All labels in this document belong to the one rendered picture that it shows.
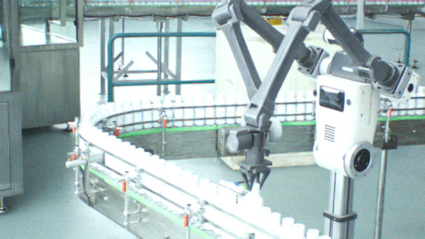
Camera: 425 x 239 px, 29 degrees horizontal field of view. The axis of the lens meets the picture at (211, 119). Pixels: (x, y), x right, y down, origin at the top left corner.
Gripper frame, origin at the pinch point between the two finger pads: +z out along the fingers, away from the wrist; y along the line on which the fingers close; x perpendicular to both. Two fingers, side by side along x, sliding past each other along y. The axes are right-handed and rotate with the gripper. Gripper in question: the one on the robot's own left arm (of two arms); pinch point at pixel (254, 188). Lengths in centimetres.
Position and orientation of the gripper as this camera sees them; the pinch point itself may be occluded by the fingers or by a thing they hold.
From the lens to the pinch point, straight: 274.4
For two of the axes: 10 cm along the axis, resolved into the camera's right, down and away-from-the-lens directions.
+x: -5.8, -2.1, 7.9
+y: 8.2, -1.2, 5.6
